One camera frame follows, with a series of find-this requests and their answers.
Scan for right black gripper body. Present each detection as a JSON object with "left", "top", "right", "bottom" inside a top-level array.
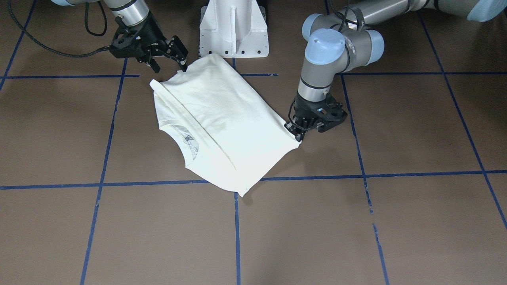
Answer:
[{"left": 109, "top": 14, "right": 169, "bottom": 63}]

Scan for cream long-sleeve cat shirt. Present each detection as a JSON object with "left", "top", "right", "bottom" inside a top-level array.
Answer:
[{"left": 150, "top": 54, "right": 299, "bottom": 197}]

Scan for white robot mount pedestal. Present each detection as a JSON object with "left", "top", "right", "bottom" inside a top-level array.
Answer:
[{"left": 198, "top": 0, "right": 270, "bottom": 58}]

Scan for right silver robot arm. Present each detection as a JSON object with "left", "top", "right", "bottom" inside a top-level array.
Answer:
[{"left": 57, "top": 0, "right": 189, "bottom": 73}]

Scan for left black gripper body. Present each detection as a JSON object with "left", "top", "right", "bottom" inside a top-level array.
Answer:
[{"left": 291, "top": 93, "right": 348, "bottom": 132}]

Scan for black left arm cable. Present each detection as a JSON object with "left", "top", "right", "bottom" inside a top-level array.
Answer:
[{"left": 329, "top": 0, "right": 369, "bottom": 30}]

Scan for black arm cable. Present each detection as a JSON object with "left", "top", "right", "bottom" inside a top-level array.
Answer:
[
  {"left": 329, "top": 0, "right": 369, "bottom": 30},
  {"left": 6, "top": 0, "right": 115, "bottom": 58}
]

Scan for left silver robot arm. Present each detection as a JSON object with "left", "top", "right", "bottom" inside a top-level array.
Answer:
[{"left": 285, "top": 0, "right": 506, "bottom": 142}]

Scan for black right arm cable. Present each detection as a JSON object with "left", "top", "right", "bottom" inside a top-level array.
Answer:
[{"left": 6, "top": 0, "right": 115, "bottom": 58}]

